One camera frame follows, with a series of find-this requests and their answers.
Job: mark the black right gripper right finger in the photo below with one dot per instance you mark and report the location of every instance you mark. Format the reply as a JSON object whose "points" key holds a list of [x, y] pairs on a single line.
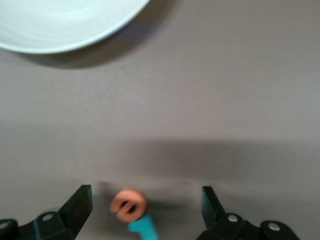
{"points": [[212, 210]]}

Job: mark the orange foam letter e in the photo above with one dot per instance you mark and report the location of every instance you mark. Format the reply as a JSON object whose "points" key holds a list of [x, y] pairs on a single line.
{"points": [[130, 193]]}

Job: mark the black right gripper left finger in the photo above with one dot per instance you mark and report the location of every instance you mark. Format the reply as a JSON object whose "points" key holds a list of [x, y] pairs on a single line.
{"points": [[75, 210]]}

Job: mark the beige plate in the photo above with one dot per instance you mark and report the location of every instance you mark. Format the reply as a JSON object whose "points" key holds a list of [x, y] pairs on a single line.
{"points": [[62, 25]]}

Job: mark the teal foam letter r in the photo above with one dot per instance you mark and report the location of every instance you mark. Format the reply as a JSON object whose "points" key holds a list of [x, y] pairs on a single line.
{"points": [[145, 226]]}

